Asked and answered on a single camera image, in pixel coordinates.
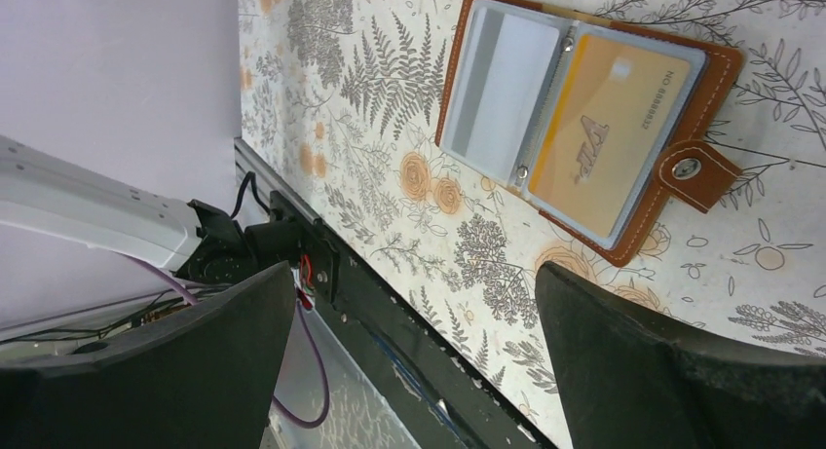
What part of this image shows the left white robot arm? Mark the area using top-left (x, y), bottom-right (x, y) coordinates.
top-left (1, 136), bottom-right (301, 284)

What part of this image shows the white card in holder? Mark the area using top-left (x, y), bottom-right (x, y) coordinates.
top-left (440, 2), bottom-right (562, 183)

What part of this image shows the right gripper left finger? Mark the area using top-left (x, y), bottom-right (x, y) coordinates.
top-left (1, 263), bottom-right (296, 448)

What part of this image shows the gold VIP card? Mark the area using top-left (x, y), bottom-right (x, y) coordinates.
top-left (526, 27), bottom-right (706, 247)

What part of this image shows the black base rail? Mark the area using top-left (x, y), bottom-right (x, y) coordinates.
top-left (234, 138), bottom-right (553, 448)

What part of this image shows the brown leather card holder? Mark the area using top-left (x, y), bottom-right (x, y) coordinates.
top-left (434, 0), bottom-right (744, 267)

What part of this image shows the floral table cloth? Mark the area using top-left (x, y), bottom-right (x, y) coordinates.
top-left (238, 0), bottom-right (825, 448)

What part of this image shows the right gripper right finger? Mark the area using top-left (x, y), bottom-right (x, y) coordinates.
top-left (535, 261), bottom-right (825, 448)

